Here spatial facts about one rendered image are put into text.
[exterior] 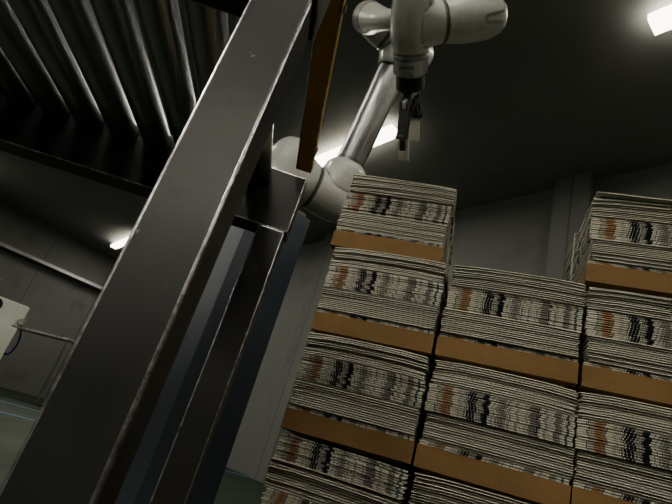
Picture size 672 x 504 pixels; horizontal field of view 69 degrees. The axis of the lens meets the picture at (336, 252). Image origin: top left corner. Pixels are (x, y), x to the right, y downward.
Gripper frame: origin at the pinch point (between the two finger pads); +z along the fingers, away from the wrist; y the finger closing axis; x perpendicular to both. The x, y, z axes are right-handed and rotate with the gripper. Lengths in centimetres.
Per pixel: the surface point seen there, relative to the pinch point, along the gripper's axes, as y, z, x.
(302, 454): 78, 35, -4
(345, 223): 26.6, 10.9, -10.7
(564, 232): -241, 175, 76
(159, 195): 105, -43, 6
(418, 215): 21.3, 8.9, 7.6
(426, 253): 31.0, 13.4, 11.9
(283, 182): 55, -16, -11
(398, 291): 43.3, 16.4, 7.9
